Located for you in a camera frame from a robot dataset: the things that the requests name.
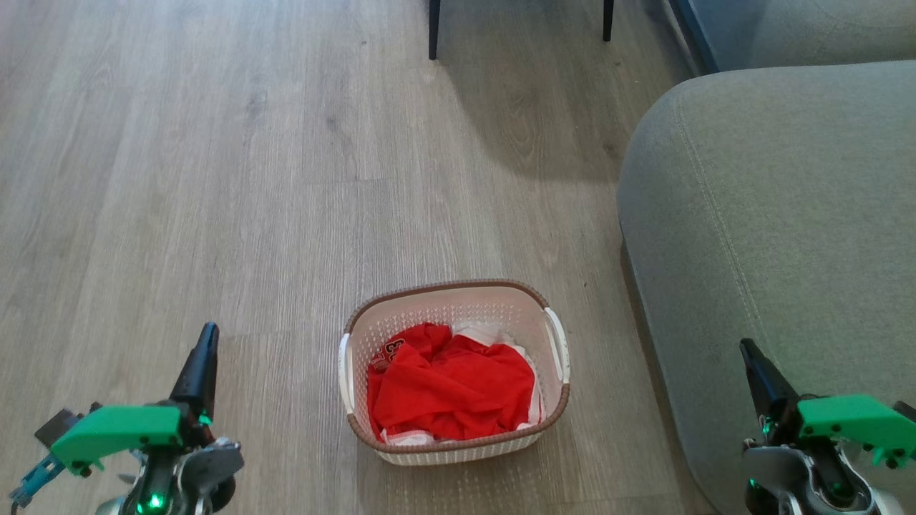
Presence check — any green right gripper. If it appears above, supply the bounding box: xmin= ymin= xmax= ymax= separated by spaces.
xmin=739 ymin=338 xmax=916 ymax=469

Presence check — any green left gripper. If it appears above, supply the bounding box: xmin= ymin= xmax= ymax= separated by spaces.
xmin=50 ymin=322 xmax=220 ymax=476

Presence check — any white laundry basket brown rim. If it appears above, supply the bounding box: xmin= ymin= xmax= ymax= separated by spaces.
xmin=338 ymin=279 xmax=571 ymax=466

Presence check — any grey-green fabric sofa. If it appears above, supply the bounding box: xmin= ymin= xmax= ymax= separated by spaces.
xmin=617 ymin=60 xmax=916 ymax=515

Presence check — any red jersey garment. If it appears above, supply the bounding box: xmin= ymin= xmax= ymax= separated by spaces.
xmin=366 ymin=322 xmax=536 ymax=441

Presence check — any white garment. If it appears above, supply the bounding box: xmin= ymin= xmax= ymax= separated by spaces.
xmin=378 ymin=323 xmax=546 ymax=448

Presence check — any grey sofa section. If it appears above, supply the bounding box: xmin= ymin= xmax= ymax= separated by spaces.
xmin=687 ymin=0 xmax=916 ymax=72

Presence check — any dark blue sofa base strip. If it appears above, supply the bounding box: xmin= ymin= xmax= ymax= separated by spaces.
xmin=662 ymin=0 xmax=718 ymax=75

